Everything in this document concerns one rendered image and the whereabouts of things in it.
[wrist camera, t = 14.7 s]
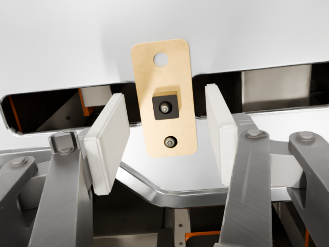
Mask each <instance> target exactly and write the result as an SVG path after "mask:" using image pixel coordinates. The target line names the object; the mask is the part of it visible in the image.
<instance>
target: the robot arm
mask: <svg viewBox="0 0 329 247"><path fill-rule="evenodd" d="M205 94H206V110H207V125H208V130H209V134H210V138H211V143H212V147H213V151H214V154H215V158H216V162H217V166H218V170H219V174H220V178H221V182H222V184H224V185H225V186H229V189H228V195H227V200H226V205H225V211H224V216H223V222H222V226H221V232H220V237H219V242H218V243H215V244H214V246H213V247H273V245H272V208H271V185H277V186H285V187H286V190H287V192H288V194H289V196H290V198H291V200H292V202H293V204H294V205H295V207H296V209H297V211H298V213H299V215H300V217H301V219H302V220H303V222H304V224H305V226H306V228H307V230H308V232H309V234H310V235H311V237H312V239H313V241H314V243H315V245H316V247H329V143H328V142H327V141H326V140H325V139H324V138H323V137H322V136H321V135H319V134H317V133H314V132H312V131H298V132H294V133H291V134H290V135H289V140H288V142H287V141H275V140H271V139H270V135H269V133H268V132H266V131H264V130H260V129H258V127H257V126H256V124H255V123H254V121H253V119H252V118H251V116H249V115H247V114H245V113H236V114H231V113H230V111H229V109H228V107H227V105H226V103H225V101H224V99H223V97H222V95H221V93H220V91H219V89H218V86H217V85H215V84H207V86H205ZM129 136H130V127H129V122H128V116H127V110H126V104H125V98H124V95H123V94H122V93H116V94H113V95H112V97H111V98H110V100H109V101H108V103H107V104H106V106H105V107H104V109H103V110H102V112H101V113H100V115H99V116H98V118H97V119H96V121H95V123H94V124H93V125H92V127H90V128H85V129H83V130H81V131H80V132H79V133H78V134H77V132H76V131H75V130H63V131H59V132H56V133H53V134H52V135H50V136H49V137H48V142H49V145H50V149H51V152H52V157H51V160H50V161H47V162H43V163H39V164H36V162H35V159H34V157H32V156H19V157H16V158H14V159H13V160H11V161H9V162H7V163H6V164H5V165H4V166H3V167H2V168H1V169H0V247H27V246H28V247H93V195H92V191H91V184H93V188H94V193H95V194H97V195H108V194H109V193H110V192H111V189H112V186H113V183H114V180H115V177H116V175H117V172H118V168H119V166H120V163H121V160H122V157H123V154H124V151H125V148H126V145H127V142H128V139H129Z"/></svg>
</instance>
